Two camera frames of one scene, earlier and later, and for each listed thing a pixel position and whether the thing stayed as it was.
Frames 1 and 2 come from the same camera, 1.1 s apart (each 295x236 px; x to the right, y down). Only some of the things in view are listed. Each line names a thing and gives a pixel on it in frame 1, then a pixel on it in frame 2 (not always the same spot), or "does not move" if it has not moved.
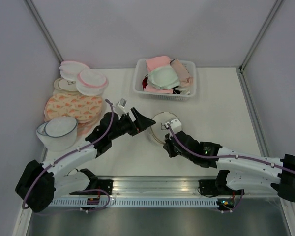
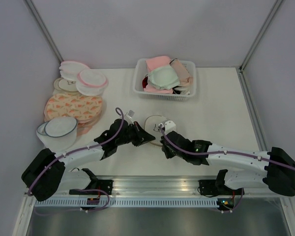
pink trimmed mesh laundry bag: [91, 82] does not move
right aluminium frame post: [259, 36] does not move
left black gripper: [142, 122] -> [142, 136]
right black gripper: [167, 145] does not move
